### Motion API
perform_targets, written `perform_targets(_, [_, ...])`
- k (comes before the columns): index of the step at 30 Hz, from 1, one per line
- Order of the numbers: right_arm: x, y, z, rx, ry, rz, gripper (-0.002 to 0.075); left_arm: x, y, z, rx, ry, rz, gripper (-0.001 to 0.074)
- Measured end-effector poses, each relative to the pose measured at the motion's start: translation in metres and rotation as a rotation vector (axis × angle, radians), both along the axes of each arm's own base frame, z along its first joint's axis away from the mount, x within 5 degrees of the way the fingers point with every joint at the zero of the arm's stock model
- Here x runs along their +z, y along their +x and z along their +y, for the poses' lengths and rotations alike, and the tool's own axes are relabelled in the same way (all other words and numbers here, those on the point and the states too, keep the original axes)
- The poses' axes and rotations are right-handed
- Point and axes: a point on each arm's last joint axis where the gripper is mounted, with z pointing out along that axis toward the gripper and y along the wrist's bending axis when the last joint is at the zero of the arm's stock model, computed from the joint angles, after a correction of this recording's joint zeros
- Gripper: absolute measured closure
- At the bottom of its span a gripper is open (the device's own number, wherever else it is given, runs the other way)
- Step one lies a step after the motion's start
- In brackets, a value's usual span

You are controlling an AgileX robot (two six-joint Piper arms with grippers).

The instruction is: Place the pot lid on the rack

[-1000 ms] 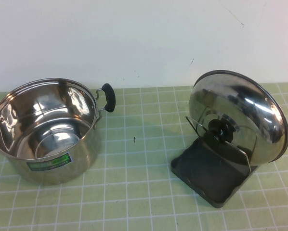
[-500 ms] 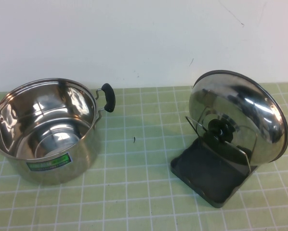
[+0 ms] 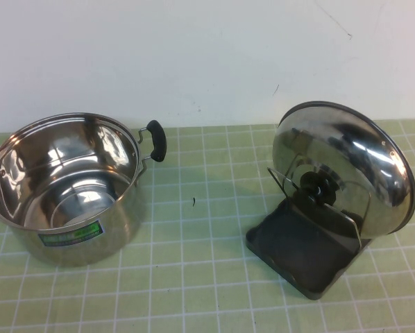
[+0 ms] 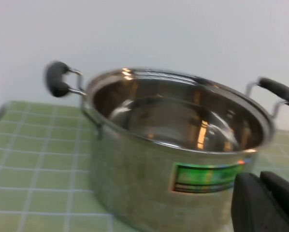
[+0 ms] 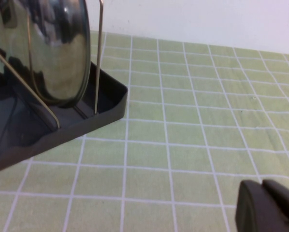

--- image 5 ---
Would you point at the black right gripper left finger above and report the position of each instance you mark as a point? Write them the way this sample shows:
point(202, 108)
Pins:
point(255, 210)

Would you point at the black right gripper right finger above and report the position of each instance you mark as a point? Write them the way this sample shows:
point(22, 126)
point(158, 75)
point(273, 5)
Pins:
point(287, 203)

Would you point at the stainless steel pot lid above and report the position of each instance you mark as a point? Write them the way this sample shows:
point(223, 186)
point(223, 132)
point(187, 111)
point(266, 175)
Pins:
point(57, 60)

